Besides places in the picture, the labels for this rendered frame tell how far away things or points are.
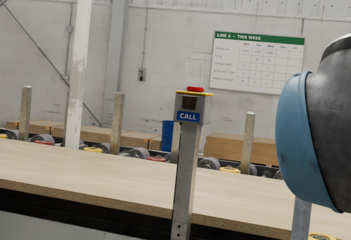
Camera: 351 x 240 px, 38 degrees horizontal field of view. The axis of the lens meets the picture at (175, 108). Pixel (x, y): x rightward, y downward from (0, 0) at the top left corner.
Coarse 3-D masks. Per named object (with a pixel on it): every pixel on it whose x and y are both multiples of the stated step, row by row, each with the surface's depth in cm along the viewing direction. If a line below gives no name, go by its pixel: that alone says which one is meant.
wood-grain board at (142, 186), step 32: (0, 160) 181; (32, 160) 187; (64, 160) 193; (96, 160) 200; (128, 160) 208; (32, 192) 149; (64, 192) 145; (96, 192) 146; (128, 192) 150; (160, 192) 154; (224, 192) 163; (256, 192) 168; (288, 192) 174; (224, 224) 132; (256, 224) 129; (288, 224) 132; (320, 224) 135
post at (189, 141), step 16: (192, 128) 112; (192, 144) 112; (192, 160) 112; (176, 176) 115; (192, 176) 113; (176, 192) 114; (192, 192) 114; (176, 208) 114; (192, 208) 116; (176, 224) 114
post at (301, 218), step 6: (294, 204) 106; (300, 204) 106; (306, 204) 105; (294, 210) 106; (300, 210) 106; (306, 210) 105; (294, 216) 106; (300, 216) 106; (306, 216) 105; (294, 222) 106; (300, 222) 106; (306, 222) 105; (294, 228) 106; (300, 228) 106; (306, 228) 105; (294, 234) 106; (300, 234) 106; (306, 234) 105
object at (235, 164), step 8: (0, 128) 319; (32, 136) 311; (56, 136) 306; (88, 144) 299; (96, 144) 298; (152, 152) 287; (160, 152) 286; (168, 152) 286; (200, 160) 279; (256, 168) 270; (264, 168) 268; (272, 168) 267; (272, 176) 267
